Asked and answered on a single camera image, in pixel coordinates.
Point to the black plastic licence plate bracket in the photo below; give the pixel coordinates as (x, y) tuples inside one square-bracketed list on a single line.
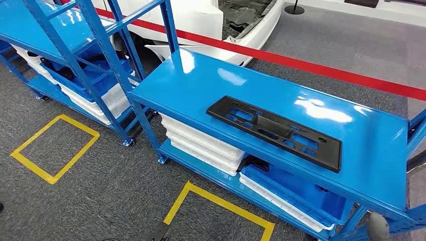
[(329, 156)]

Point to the black curved car trim part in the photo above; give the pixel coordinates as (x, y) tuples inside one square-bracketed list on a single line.
[(254, 163)]

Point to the black robot body part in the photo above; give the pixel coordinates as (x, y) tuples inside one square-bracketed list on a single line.
[(159, 233)]

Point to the small black trim part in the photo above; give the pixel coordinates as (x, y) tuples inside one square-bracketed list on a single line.
[(33, 54)]

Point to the blue metal rack with worktop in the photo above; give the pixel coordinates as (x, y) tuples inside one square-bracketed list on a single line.
[(266, 86)]

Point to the yellow floor tape square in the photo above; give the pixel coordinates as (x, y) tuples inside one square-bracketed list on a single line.
[(30, 164), (216, 201)]

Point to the white car body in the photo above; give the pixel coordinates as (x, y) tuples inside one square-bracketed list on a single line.
[(199, 20)]

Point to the red barrier belt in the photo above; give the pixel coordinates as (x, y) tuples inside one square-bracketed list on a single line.
[(299, 65)]

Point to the black stanchion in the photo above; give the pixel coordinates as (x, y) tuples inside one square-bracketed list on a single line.
[(294, 10)]

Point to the black car trim parts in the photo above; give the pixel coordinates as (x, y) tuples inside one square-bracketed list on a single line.
[(63, 71)]

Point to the stanchion with grey domed base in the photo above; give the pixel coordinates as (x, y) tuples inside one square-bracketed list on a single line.
[(377, 229)]

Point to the blue metal storage rack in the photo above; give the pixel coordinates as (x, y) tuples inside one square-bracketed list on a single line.
[(26, 26)]

